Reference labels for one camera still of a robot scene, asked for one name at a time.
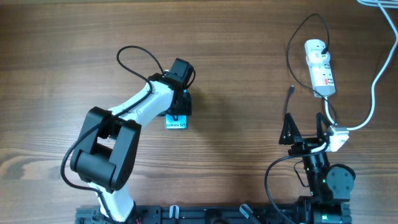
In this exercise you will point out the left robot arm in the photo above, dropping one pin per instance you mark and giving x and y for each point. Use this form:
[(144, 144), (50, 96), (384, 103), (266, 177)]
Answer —
[(105, 152)]

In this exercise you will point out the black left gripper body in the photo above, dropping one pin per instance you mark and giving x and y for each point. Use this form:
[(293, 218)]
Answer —
[(184, 108)]

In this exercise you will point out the white USB charger plug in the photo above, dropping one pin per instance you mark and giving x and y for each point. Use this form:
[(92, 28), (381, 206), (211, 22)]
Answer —
[(316, 58)]

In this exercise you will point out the turquoise-screen Galaxy smartphone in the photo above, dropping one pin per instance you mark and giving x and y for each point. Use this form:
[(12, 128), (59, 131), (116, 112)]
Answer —
[(175, 121)]

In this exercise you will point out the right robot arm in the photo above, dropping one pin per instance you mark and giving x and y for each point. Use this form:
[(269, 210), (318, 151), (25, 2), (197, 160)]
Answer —
[(330, 185)]

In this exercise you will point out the white power strip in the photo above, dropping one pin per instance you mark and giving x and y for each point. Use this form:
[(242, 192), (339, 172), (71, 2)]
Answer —
[(321, 76)]

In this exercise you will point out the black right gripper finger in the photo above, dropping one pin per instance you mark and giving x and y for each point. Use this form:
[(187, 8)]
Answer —
[(290, 133), (322, 122)]

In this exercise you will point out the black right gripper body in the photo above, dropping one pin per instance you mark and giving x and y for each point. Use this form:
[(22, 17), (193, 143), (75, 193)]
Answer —
[(305, 145)]

